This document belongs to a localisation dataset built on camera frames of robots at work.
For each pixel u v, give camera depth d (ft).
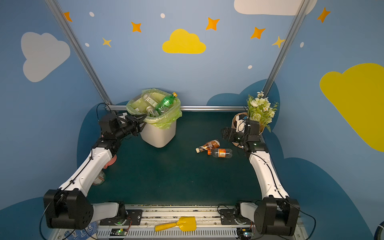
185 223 2.39
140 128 2.36
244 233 2.35
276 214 1.30
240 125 2.29
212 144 3.21
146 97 2.91
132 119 2.26
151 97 2.97
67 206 1.31
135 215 2.46
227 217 2.46
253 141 1.98
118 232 2.34
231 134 2.35
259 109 2.64
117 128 2.05
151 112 2.96
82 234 2.29
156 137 2.95
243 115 2.36
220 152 3.05
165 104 2.90
